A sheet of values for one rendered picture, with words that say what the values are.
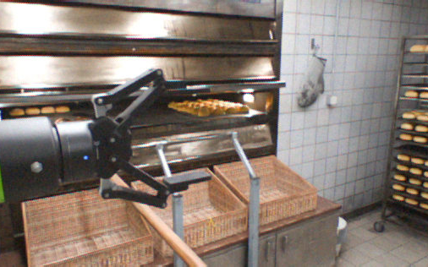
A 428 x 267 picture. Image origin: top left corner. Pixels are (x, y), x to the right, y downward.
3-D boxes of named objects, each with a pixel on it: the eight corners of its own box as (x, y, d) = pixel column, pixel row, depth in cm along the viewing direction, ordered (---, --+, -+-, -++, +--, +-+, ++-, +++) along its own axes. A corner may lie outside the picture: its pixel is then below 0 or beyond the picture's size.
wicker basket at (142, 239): (25, 248, 187) (19, 201, 181) (128, 223, 215) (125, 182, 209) (30, 302, 146) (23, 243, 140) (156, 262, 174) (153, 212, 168)
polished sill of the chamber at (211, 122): (1, 148, 178) (0, 140, 177) (266, 117, 270) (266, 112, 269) (1, 150, 173) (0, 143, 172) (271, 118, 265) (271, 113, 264)
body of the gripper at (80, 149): (47, 115, 44) (119, 109, 48) (54, 177, 45) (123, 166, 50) (57, 124, 37) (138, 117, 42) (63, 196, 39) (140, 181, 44)
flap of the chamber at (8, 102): (-5, 104, 155) (-3, 107, 172) (286, 87, 247) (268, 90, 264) (-6, 98, 155) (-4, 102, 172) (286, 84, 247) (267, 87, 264)
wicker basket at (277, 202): (211, 201, 248) (211, 165, 242) (271, 187, 275) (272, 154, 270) (251, 230, 207) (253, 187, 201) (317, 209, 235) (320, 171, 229)
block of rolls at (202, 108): (167, 107, 298) (166, 100, 297) (212, 103, 322) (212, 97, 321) (200, 117, 247) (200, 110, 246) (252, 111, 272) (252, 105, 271)
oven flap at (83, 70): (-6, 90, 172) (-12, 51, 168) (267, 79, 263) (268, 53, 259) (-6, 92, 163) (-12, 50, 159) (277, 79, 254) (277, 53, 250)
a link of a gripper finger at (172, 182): (170, 183, 49) (170, 188, 49) (211, 175, 53) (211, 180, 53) (161, 177, 52) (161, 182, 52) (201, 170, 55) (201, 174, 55)
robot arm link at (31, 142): (6, 217, 35) (-7, 129, 33) (3, 182, 45) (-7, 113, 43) (69, 204, 38) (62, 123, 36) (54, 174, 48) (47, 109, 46)
